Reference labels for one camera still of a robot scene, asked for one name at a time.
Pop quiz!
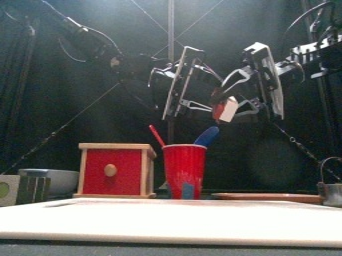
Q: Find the toy salmon sushi piece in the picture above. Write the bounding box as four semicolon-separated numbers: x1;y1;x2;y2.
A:
211;95;241;123

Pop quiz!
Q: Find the toy cucumber sushi roll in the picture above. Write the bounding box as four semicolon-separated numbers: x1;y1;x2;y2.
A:
0;174;22;208

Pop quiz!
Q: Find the red ribbed plastic cup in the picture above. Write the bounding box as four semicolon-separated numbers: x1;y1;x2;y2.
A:
162;143;209;200

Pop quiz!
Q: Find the blue tape patch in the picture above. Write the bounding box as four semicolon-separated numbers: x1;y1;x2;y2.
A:
181;181;195;200

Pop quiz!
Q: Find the wooden box with red drawer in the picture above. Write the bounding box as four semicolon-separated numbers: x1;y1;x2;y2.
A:
72;142;159;200

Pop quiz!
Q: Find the brown wooden board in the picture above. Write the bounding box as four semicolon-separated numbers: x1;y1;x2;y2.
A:
210;192;324;205

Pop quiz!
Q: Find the small metal bucket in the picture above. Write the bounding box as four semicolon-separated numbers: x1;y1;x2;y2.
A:
316;156;342;208

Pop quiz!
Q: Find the white cutting board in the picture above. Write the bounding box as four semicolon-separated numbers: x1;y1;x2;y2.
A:
0;197;342;250

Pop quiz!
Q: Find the grey bowl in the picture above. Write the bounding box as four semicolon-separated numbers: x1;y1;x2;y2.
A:
18;168;82;197

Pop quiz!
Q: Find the dark green striped block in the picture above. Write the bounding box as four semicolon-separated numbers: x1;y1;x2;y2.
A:
16;175;52;205

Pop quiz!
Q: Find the blue utensil handle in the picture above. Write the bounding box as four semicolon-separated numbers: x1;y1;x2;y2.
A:
193;125;221;148

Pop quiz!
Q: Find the red utensil handle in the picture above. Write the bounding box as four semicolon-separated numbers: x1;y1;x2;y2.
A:
147;124;167;148

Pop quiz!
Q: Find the metal frame pole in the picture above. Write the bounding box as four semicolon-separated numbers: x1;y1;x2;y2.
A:
167;0;177;145

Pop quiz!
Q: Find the diagonal frame brace wire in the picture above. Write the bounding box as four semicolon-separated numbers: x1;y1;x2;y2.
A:
129;0;342;184
0;0;226;176

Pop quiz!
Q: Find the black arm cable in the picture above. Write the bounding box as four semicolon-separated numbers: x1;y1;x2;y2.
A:
56;24;125;64
281;0;338;48

